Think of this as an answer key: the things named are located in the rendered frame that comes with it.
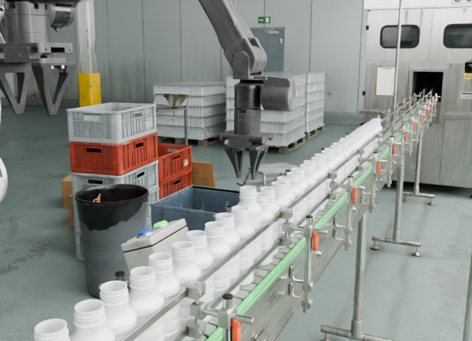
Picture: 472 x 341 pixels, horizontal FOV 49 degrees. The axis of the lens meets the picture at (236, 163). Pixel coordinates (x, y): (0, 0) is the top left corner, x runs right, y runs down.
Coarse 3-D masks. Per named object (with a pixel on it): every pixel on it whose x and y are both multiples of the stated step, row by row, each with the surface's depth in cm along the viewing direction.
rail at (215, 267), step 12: (396, 120) 304; (336, 168) 172; (324, 180) 158; (276, 216) 119; (264, 228) 112; (252, 240) 106; (216, 264) 92; (252, 264) 109; (204, 276) 88; (240, 276) 103; (228, 288) 97; (180, 300) 80; (216, 300) 93; (156, 312) 74; (144, 324) 71; (132, 336) 69; (180, 336) 81
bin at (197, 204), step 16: (176, 192) 202; (192, 192) 214; (208, 192) 211; (224, 192) 208; (160, 208) 185; (176, 208) 182; (192, 208) 216; (208, 208) 212; (224, 208) 209; (192, 224) 181
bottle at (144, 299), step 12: (132, 276) 75; (144, 276) 74; (132, 288) 75; (144, 288) 75; (132, 300) 75; (144, 300) 75; (156, 300) 76; (144, 312) 74; (156, 324) 75; (144, 336) 75; (156, 336) 76
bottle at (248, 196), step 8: (240, 192) 112; (248, 192) 111; (256, 192) 112; (240, 200) 112; (248, 200) 111; (256, 208) 112; (256, 216) 112; (256, 224) 112; (256, 240) 113; (256, 248) 113; (256, 256) 114
